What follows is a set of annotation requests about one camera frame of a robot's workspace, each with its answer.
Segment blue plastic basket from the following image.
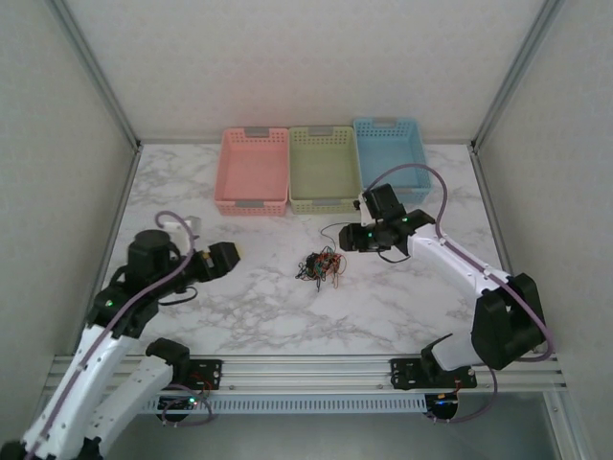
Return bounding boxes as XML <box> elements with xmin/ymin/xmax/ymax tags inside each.
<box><xmin>352</xmin><ymin>116</ymin><xmax>432</xmax><ymax>206</ymax></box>

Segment green plastic basket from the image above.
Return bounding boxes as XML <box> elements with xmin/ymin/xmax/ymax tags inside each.
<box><xmin>287</xmin><ymin>125</ymin><xmax>364</xmax><ymax>216</ymax></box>

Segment pink plastic basket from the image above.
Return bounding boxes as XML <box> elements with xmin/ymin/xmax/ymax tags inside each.
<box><xmin>213</xmin><ymin>126</ymin><xmax>290</xmax><ymax>218</ymax></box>

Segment black mounting plate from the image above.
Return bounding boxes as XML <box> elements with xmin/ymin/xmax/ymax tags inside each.
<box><xmin>184</xmin><ymin>358</ymin><xmax>225</xmax><ymax>390</ymax></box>
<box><xmin>390</xmin><ymin>356</ymin><xmax>479</xmax><ymax>392</ymax></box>

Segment black control board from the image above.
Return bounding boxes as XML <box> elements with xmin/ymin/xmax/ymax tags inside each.
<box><xmin>428</xmin><ymin>392</ymin><xmax>462</xmax><ymax>424</ymax></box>
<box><xmin>157</xmin><ymin>395</ymin><xmax>201</xmax><ymax>424</ymax></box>

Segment aluminium table edge rail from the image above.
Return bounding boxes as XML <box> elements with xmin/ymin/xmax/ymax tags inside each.
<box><xmin>102</xmin><ymin>145</ymin><xmax>144</xmax><ymax>288</ymax></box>
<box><xmin>470</xmin><ymin>145</ymin><xmax>511</xmax><ymax>277</ymax></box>

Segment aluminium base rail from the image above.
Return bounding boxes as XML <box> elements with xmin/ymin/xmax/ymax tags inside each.
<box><xmin>45</xmin><ymin>353</ymin><xmax>570</xmax><ymax>397</ymax></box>

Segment slotted cable duct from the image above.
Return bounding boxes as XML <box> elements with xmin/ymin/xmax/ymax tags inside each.
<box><xmin>141</xmin><ymin>395</ymin><xmax>428</xmax><ymax>414</ymax></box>

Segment aluminium frame post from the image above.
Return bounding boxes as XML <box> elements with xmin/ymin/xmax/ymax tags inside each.
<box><xmin>47</xmin><ymin>0</ymin><xmax>144</xmax><ymax>154</ymax></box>
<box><xmin>470</xmin><ymin>0</ymin><xmax>566</xmax><ymax>154</ymax></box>

